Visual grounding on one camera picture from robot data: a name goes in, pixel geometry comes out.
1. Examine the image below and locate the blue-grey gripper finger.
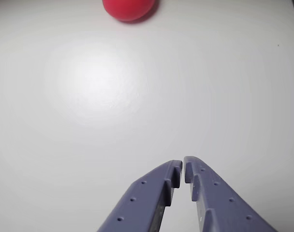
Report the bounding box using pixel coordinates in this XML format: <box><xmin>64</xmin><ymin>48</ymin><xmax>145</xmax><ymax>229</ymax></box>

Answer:
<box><xmin>96</xmin><ymin>159</ymin><xmax>183</xmax><ymax>232</ymax></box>
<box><xmin>183</xmin><ymin>156</ymin><xmax>279</xmax><ymax>232</ymax></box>

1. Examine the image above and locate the red ball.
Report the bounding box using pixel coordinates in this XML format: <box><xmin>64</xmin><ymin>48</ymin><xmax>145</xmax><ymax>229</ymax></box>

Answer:
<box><xmin>102</xmin><ymin>0</ymin><xmax>155</xmax><ymax>22</ymax></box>

